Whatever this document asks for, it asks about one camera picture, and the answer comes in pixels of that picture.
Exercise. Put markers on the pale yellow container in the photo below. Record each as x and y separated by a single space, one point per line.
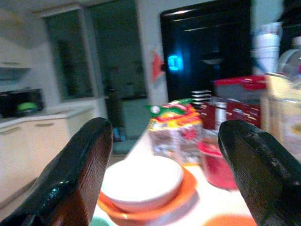
284 106

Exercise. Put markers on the orange plate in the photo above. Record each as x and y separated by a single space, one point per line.
185 190
230 221

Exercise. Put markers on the green plate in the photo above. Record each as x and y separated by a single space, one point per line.
101 222

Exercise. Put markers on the white bowl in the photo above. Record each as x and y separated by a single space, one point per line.
143 181

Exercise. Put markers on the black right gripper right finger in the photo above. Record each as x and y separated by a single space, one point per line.
265 176

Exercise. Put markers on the white wall cabinet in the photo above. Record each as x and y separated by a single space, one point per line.
14 51

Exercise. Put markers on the red plastic cup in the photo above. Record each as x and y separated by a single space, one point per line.
215 169

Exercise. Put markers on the red printed box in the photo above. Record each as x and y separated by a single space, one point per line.
242 113

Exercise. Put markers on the black microwave oven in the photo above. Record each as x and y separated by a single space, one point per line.
21 103

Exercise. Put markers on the container with red lid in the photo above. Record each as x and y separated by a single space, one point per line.
240 86

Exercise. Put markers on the red wall sticker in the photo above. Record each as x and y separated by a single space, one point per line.
157 66

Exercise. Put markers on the stack of grey trays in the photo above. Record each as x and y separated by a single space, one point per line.
201 97

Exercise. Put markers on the white kitchen counter cabinet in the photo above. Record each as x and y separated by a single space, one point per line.
35 141

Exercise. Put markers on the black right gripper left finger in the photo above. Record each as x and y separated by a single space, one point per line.
70 176

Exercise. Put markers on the glass door with white frame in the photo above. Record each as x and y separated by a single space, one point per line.
70 54

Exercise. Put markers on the metal can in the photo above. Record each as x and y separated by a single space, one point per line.
221 115

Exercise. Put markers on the stack of white cups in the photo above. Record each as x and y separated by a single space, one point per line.
268 47

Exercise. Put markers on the black refrigerator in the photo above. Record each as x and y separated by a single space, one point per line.
207 51

